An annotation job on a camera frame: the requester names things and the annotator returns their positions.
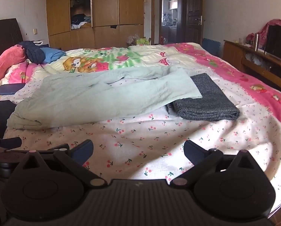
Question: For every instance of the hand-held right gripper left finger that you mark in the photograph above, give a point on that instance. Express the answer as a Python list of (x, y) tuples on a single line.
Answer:
[(84, 149)]

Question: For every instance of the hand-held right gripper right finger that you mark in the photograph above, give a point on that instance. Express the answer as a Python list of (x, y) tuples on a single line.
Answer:
[(190, 151)]

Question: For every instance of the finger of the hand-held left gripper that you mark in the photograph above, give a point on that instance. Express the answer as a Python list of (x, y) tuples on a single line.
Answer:
[(8, 143)]

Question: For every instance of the light green pants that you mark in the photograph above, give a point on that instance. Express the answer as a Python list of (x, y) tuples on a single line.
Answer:
[(95, 98)]

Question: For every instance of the dark cloth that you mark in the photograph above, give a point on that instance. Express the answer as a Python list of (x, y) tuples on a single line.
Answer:
[(0, 120)]

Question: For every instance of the white cherry print bed sheet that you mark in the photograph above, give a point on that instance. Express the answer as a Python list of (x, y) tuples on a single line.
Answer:
[(154, 141)]

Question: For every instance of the dark grey folded garment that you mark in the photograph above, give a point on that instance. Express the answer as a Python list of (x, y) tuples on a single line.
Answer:
[(201, 101)]

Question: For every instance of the dark blue flat book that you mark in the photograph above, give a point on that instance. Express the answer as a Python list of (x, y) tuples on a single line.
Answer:
[(7, 89)]

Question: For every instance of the pink pillow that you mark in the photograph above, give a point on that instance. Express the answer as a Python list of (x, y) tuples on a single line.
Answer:
[(3, 63)]

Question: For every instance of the dark blue knit garment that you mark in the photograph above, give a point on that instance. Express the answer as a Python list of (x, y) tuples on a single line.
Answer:
[(33, 51)]

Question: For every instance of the pink cartoon print quilt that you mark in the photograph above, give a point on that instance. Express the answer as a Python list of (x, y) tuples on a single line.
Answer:
[(225, 61)]

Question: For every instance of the blue folded cloth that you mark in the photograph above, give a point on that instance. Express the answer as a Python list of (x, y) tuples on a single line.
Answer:
[(53, 54)]

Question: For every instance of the blue foam mat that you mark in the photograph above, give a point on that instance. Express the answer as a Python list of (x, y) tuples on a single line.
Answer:
[(211, 48)]

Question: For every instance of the dark wooden headboard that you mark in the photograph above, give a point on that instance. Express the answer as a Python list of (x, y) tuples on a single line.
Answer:
[(3, 33)]

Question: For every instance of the wooden cabinet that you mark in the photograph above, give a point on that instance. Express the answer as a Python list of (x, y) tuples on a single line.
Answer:
[(258, 63)]

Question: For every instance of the yellow green bag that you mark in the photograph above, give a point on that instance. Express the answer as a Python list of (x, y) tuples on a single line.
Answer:
[(141, 41)]

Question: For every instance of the metal thermos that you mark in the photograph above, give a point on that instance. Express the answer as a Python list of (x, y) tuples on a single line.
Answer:
[(256, 42)]

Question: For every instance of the pile of clothes in wardrobe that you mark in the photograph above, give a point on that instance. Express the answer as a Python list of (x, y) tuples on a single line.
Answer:
[(80, 21)]

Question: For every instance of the black television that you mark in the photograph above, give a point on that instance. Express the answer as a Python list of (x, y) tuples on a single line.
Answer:
[(279, 42)]

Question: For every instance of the dark wooden door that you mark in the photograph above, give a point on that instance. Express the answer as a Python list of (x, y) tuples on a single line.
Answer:
[(193, 9)]

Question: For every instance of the wooden wardrobe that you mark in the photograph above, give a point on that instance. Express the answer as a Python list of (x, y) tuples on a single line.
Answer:
[(116, 9)]

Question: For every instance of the pink cloth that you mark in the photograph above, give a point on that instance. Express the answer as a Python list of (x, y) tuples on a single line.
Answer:
[(272, 24)]

